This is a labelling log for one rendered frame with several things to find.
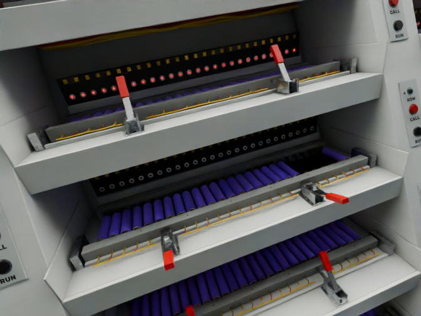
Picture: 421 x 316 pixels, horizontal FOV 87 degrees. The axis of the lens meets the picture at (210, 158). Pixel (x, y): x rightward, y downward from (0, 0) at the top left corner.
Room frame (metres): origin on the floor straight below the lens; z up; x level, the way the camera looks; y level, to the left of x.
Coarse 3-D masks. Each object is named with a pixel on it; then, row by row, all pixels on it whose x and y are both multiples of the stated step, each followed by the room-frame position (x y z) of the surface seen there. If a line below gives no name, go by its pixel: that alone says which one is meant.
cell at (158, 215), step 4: (156, 200) 0.45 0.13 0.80; (156, 204) 0.43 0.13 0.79; (160, 204) 0.44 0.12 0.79; (156, 208) 0.42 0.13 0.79; (160, 208) 0.42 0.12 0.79; (156, 212) 0.41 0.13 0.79; (160, 212) 0.41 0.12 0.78; (156, 216) 0.40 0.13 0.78; (160, 216) 0.40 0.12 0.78; (156, 220) 0.39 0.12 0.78
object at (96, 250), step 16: (352, 160) 0.44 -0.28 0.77; (304, 176) 0.42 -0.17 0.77; (320, 176) 0.42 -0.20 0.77; (336, 176) 0.42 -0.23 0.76; (256, 192) 0.40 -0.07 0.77; (272, 192) 0.40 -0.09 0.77; (208, 208) 0.39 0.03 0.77; (224, 208) 0.39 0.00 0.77; (240, 208) 0.40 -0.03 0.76; (160, 224) 0.37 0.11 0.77; (176, 224) 0.37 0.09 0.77; (192, 224) 0.38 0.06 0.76; (208, 224) 0.37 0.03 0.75; (112, 240) 0.36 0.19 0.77; (128, 240) 0.35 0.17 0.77; (144, 240) 0.36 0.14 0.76; (96, 256) 0.35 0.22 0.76
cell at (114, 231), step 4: (112, 216) 0.43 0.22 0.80; (116, 216) 0.42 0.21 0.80; (120, 216) 0.43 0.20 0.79; (112, 220) 0.42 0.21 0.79; (116, 220) 0.41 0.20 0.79; (120, 220) 0.42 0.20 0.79; (112, 224) 0.40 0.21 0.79; (116, 224) 0.40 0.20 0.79; (120, 224) 0.41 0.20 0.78; (112, 228) 0.39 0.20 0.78; (116, 228) 0.39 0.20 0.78; (120, 228) 0.40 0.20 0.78; (112, 232) 0.38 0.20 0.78; (116, 232) 0.38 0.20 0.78; (108, 236) 0.38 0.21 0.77
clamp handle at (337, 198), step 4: (312, 188) 0.38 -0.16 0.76; (316, 192) 0.37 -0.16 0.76; (320, 192) 0.37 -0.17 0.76; (324, 192) 0.36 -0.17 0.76; (324, 196) 0.35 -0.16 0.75; (328, 196) 0.34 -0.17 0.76; (332, 196) 0.33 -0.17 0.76; (336, 196) 0.33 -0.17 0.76; (340, 196) 0.33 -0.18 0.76; (344, 196) 0.32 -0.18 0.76; (332, 200) 0.33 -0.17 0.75; (336, 200) 0.32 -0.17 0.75; (340, 200) 0.32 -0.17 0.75; (344, 200) 0.31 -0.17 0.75; (348, 200) 0.32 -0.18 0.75
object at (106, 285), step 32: (224, 160) 0.52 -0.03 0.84; (384, 160) 0.43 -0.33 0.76; (128, 192) 0.47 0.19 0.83; (352, 192) 0.39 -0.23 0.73; (384, 192) 0.40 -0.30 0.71; (96, 224) 0.44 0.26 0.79; (224, 224) 0.37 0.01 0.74; (256, 224) 0.36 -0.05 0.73; (288, 224) 0.36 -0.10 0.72; (320, 224) 0.38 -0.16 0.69; (64, 256) 0.33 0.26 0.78; (128, 256) 0.35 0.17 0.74; (160, 256) 0.34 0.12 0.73; (192, 256) 0.33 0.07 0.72; (224, 256) 0.35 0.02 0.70; (64, 288) 0.31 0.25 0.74; (96, 288) 0.30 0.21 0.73; (128, 288) 0.32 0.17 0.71
